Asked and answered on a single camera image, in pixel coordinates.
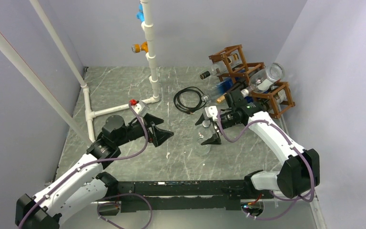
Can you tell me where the front blue Blue Dash bottle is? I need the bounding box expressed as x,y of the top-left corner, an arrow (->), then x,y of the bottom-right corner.
245,96 -> 254,104

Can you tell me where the orange pipe-mounted fitting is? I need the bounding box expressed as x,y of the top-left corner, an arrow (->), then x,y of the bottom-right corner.
132,42 -> 148,53

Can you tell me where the brown wooden wine rack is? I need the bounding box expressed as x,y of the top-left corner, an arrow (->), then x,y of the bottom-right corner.
200,44 -> 295,119

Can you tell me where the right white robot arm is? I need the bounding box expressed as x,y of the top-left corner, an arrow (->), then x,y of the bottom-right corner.
195,90 -> 320,202

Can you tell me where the coiled black cable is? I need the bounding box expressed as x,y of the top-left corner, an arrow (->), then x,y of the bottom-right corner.
173,86 -> 208,115

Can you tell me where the blue pipe-mounted fitting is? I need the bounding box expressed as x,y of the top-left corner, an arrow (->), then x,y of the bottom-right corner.
136,3 -> 145,22

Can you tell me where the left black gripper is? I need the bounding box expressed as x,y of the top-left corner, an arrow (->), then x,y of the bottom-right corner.
115,113 -> 173,146

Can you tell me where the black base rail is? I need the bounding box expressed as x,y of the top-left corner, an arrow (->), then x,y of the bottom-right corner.
97,173 -> 273,216

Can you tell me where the green wine bottle silver foil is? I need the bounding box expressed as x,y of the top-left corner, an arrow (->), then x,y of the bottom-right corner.
260,89 -> 286,111

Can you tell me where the rear blue square bottle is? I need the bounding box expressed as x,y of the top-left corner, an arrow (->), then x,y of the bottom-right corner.
201,78 -> 233,103

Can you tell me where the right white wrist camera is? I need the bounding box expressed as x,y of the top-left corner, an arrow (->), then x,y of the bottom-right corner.
203,105 -> 218,122

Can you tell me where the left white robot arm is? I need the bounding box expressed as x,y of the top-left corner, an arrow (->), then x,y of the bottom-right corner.
15,114 -> 174,229

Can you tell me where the white PVC pipe frame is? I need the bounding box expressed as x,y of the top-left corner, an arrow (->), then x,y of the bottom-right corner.
0,0 -> 161,146

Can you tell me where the clear bottle white cap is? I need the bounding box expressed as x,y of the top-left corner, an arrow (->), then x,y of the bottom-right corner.
241,62 -> 285,97

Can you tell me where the brown bottle gold foil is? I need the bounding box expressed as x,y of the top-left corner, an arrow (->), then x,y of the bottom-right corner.
215,83 -> 249,104

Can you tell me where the clear bottle green label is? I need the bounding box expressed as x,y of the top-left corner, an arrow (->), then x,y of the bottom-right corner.
193,120 -> 213,156

